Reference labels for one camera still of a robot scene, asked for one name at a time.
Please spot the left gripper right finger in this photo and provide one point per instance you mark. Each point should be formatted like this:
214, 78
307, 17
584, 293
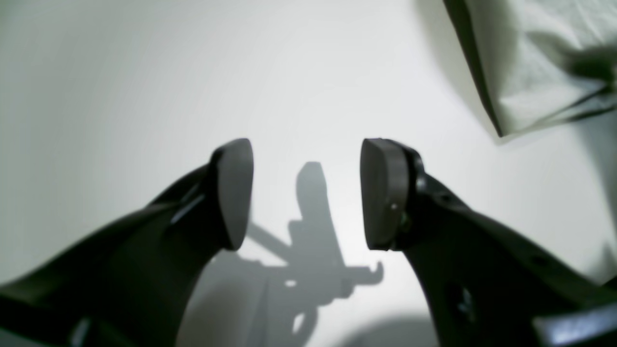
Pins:
485, 284

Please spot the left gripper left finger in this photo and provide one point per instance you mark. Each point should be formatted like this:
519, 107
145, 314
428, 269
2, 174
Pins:
128, 284

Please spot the beige T-shirt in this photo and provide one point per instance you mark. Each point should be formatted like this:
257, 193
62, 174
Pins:
537, 63

